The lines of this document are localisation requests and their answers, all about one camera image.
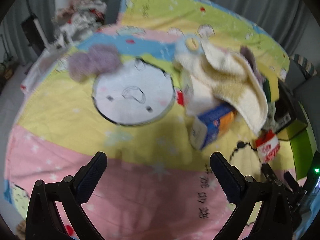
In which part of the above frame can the colourful cartoon bed sheet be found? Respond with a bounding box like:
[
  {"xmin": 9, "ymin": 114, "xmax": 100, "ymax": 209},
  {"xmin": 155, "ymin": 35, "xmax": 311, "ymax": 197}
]
[{"xmin": 3, "ymin": 0, "xmax": 290, "ymax": 239}]

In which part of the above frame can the black gold tin box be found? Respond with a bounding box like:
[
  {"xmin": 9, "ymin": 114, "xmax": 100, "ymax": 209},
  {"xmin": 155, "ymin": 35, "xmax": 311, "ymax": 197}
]
[{"xmin": 272, "ymin": 81, "xmax": 308, "ymax": 134}]

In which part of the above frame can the yellow green sponge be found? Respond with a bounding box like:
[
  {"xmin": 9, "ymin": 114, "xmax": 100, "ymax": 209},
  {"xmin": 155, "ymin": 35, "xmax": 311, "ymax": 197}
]
[{"xmin": 257, "ymin": 62, "xmax": 279, "ymax": 102}]

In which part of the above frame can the striped cushion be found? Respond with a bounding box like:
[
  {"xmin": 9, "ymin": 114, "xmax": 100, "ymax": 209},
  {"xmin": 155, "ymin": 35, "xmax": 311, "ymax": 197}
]
[{"xmin": 290, "ymin": 54, "xmax": 317, "ymax": 77}]

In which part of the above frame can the blue orange tissue pack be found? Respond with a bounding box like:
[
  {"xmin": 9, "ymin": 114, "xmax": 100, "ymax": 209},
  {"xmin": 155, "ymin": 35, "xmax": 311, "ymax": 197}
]
[{"xmin": 189, "ymin": 103, "xmax": 237, "ymax": 150}]

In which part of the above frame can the cream knitted towel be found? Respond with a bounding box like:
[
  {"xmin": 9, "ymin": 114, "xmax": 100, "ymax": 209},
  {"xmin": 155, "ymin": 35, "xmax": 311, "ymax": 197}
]
[{"xmin": 174, "ymin": 39, "xmax": 268, "ymax": 135}]

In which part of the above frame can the green white cardboard box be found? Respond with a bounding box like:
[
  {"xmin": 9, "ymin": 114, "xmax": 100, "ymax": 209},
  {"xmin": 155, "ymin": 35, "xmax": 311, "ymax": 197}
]
[{"xmin": 274, "ymin": 104, "xmax": 318, "ymax": 180}]

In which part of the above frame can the red white patterned pouch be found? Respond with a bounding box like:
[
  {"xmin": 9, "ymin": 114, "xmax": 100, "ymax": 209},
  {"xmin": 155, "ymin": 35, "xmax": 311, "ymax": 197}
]
[{"xmin": 255, "ymin": 130, "xmax": 280, "ymax": 163}]

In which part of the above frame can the purple fluffy cloth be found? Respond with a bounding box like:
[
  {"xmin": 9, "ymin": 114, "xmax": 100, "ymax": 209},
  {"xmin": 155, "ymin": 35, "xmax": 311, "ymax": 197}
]
[{"xmin": 68, "ymin": 44, "xmax": 121, "ymax": 82}]

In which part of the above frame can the pile of crumpled clothes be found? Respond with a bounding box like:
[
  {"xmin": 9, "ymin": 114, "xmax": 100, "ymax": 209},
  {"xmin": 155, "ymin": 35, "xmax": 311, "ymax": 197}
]
[{"xmin": 52, "ymin": 0, "xmax": 107, "ymax": 47}]

